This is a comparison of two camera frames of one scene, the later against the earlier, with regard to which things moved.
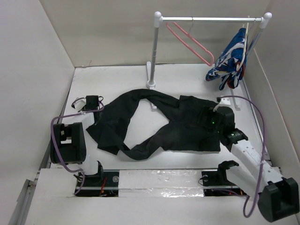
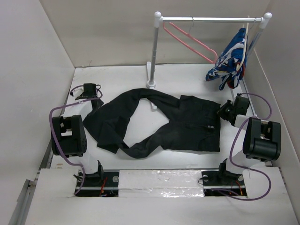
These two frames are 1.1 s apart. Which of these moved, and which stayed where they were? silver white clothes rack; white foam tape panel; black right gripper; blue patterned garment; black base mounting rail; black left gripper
Moved: black right gripper; black left gripper
Stayed: silver white clothes rack; white foam tape panel; blue patterned garment; black base mounting rail
